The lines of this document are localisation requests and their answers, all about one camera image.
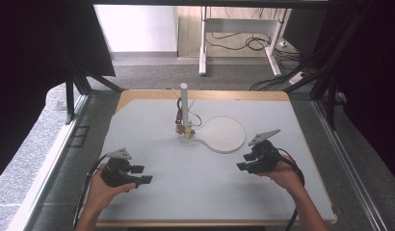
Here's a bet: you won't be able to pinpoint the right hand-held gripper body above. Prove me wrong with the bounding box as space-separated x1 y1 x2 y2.
248 128 283 176

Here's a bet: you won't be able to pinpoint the dark curtain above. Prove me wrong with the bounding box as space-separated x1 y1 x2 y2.
283 0 395 178
0 0 117 187

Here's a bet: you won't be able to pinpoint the white key stand with pole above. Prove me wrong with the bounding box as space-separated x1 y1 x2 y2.
171 82 247 155

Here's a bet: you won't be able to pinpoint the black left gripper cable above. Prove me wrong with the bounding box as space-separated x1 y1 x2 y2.
72 153 111 229

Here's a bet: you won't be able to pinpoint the black metal stand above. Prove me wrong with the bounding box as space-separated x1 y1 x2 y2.
57 44 125 126
283 9 372 131

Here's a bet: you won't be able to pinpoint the white power strip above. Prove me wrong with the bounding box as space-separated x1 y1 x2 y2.
288 70 306 86

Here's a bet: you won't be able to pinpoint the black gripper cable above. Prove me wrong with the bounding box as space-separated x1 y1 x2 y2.
276 147 306 231
72 153 111 229

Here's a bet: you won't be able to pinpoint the person's right hand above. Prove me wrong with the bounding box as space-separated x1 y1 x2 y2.
256 155 305 193

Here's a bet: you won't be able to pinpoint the leather strap keychain with bear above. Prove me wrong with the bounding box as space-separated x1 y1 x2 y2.
174 96 187 136

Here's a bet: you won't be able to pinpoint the aluminium rail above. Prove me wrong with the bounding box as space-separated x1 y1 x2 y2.
312 99 388 231
5 94 92 231

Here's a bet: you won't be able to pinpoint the black floor cables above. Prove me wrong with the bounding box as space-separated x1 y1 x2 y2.
204 7 315 91

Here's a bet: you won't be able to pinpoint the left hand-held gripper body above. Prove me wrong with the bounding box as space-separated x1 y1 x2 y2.
100 147 140 189

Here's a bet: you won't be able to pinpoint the light grey table mat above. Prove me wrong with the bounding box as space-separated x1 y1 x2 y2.
79 98 336 223

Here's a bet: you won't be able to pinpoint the white cabinet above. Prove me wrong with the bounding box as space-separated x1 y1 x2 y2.
93 4 179 54

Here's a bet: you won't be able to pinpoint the person's left hand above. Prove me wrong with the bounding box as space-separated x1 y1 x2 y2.
87 163 138 216

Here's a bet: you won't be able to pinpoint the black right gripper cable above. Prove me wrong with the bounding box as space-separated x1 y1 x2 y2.
276 147 306 231

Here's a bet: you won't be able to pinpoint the white desk frame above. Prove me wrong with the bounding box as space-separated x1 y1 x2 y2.
198 6 289 77

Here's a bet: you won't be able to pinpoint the key ring with yellow tag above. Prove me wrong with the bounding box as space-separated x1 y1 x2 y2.
184 110 203 141

